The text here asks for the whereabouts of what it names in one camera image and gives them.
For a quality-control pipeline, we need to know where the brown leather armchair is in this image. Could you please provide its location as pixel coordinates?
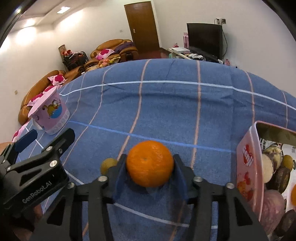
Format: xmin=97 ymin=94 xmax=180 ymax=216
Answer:
xmin=90 ymin=39 xmax=139 ymax=62

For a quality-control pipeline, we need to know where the white tv stand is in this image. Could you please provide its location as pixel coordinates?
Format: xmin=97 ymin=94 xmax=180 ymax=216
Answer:
xmin=168 ymin=47 xmax=231 ymax=66

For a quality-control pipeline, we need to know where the cluttered coffee table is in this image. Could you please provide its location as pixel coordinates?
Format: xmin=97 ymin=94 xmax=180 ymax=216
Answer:
xmin=85 ymin=57 xmax=121 ymax=72

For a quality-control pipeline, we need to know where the left human hand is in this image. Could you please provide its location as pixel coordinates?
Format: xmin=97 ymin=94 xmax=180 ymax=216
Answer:
xmin=13 ymin=204 xmax=43 ymax=240

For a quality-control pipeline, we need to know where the brown wooden door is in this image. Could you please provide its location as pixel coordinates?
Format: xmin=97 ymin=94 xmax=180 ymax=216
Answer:
xmin=124 ymin=1 xmax=159 ymax=53

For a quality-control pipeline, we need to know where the black flat television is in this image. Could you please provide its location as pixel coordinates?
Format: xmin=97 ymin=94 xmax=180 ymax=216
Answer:
xmin=187 ymin=23 xmax=223 ymax=60

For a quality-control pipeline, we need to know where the orange tangerine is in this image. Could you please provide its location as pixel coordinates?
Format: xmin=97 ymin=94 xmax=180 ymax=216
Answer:
xmin=126 ymin=141 xmax=174 ymax=188
xmin=290 ymin=185 xmax=296 ymax=206

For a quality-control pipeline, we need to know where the pink cartoon mug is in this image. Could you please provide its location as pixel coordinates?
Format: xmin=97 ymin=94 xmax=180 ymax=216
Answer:
xmin=28 ymin=86 xmax=70 ymax=135

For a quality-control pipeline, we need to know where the pink floral cushion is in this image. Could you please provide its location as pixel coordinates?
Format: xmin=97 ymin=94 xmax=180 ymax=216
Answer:
xmin=95 ymin=49 xmax=114 ymax=60

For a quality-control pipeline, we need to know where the small yellow-green lime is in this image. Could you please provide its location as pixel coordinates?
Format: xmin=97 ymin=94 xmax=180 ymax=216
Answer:
xmin=100 ymin=158 xmax=118 ymax=176

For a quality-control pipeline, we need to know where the black storage rack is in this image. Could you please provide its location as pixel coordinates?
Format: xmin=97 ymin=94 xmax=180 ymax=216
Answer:
xmin=58 ymin=45 xmax=89 ymax=71

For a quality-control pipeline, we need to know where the pink rectangular tin box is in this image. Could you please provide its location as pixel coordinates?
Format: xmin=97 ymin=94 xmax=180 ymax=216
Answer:
xmin=236 ymin=121 xmax=295 ymax=219

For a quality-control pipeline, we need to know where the brown leather sofa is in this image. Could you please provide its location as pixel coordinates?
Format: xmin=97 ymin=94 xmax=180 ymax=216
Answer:
xmin=18 ymin=66 xmax=84 ymax=125

